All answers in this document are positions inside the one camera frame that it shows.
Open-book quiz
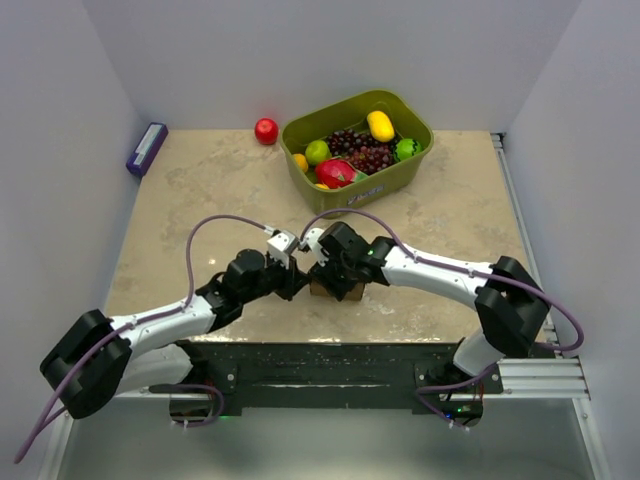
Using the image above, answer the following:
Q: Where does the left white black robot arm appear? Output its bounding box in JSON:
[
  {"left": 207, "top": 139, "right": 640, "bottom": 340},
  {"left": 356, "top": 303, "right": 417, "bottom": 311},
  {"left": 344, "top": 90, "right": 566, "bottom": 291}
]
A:
[{"left": 40, "top": 249, "right": 310, "bottom": 419}]

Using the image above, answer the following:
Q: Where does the dark purple grape bunch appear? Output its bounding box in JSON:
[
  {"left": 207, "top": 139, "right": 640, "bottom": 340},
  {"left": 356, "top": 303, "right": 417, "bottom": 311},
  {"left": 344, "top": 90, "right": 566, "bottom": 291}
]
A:
[{"left": 324, "top": 129, "right": 397, "bottom": 175}]

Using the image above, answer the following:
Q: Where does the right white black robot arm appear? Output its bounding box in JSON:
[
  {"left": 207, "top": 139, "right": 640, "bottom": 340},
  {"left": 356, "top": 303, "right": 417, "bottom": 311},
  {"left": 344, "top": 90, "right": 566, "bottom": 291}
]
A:
[{"left": 303, "top": 222, "right": 550, "bottom": 393}]

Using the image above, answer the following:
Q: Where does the small green watermelon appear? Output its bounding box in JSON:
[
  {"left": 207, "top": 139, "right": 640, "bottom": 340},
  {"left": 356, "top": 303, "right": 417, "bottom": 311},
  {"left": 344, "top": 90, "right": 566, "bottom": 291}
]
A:
[{"left": 392, "top": 138, "right": 423, "bottom": 162}]

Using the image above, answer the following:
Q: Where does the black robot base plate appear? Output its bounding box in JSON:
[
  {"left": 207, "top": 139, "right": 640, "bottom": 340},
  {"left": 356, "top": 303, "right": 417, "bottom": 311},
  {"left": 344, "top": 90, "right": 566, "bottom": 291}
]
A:
[{"left": 150, "top": 341, "right": 503, "bottom": 424}]

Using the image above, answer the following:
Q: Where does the small orange fruit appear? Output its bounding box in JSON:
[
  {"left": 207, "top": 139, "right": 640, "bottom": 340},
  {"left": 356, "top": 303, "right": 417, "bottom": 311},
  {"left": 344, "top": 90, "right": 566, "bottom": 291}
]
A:
[{"left": 293, "top": 153, "right": 309, "bottom": 173}]

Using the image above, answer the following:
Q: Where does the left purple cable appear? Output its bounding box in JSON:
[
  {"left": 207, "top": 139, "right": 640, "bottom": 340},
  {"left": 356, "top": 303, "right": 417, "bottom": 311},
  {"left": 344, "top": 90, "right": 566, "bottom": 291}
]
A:
[{"left": 12, "top": 214, "right": 274, "bottom": 464}]

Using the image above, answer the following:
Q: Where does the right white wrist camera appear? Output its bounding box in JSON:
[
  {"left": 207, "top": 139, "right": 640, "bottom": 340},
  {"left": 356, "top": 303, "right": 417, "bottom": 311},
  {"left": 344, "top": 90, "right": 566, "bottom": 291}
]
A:
[{"left": 299, "top": 228, "right": 328, "bottom": 266}]

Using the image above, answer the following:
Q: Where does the red apple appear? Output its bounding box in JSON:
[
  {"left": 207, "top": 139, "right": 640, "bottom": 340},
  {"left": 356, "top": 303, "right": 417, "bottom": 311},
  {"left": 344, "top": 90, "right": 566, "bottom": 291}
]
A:
[{"left": 254, "top": 117, "right": 279, "bottom": 145}]

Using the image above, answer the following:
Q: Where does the red dragon fruit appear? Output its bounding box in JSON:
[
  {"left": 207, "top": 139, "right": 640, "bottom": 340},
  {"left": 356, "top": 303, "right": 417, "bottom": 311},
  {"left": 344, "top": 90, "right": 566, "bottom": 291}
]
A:
[{"left": 314, "top": 158, "right": 358, "bottom": 189}]

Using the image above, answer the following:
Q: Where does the brown cardboard paper box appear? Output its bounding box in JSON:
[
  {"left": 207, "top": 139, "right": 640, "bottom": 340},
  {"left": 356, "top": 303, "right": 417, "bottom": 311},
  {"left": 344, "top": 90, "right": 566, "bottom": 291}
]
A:
[{"left": 309, "top": 282, "right": 365, "bottom": 302}]

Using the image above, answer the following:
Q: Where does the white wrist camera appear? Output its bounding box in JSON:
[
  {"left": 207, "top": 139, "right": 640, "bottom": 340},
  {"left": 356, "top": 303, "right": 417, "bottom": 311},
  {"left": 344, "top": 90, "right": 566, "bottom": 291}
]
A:
[
  {"left": 267, "top": 230, "right": 299, "bottom": 269},
  {"left": 299, "top": 228, "right": 328, "bottom": 266}
]

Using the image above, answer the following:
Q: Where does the purple white rectangular box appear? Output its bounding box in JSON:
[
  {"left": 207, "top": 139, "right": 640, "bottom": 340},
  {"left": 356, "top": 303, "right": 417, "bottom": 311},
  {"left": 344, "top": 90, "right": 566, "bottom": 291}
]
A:
[{"left": 126, "top": 122, "right": 169, "bottom": 179}]

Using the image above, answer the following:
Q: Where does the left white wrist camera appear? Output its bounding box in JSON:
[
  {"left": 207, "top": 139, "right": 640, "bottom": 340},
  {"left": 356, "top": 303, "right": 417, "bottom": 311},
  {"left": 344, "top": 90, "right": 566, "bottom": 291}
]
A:
[{"left": 267, "top": 230, "right": 299, "bottom": 269}]

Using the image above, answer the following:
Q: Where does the olive green plastic bin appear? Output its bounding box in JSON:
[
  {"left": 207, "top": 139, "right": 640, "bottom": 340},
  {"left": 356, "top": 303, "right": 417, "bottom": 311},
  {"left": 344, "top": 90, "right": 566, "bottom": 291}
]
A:
[{"left": 279, "top": 90, "right": 434, "bottom": 214}]

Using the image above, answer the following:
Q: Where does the yellow mango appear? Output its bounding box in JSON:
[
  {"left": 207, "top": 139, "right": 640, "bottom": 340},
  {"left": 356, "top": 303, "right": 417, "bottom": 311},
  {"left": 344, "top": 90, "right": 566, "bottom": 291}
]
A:
[{"left": 366, "top": 110, "right": 395, "bottom": 143}]

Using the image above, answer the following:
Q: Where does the green lime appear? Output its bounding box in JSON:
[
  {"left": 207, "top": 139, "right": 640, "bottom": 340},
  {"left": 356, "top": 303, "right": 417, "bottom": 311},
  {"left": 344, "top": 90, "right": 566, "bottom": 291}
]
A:
[{"left": 304, "top": 140, "right": 332, "bottom": 167}]

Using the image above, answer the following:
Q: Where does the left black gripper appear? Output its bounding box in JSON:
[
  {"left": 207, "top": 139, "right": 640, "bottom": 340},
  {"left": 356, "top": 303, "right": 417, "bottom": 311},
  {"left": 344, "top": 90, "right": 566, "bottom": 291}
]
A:
[{"left": 240, "top": 252, "right": 310, "bottom": 306}]

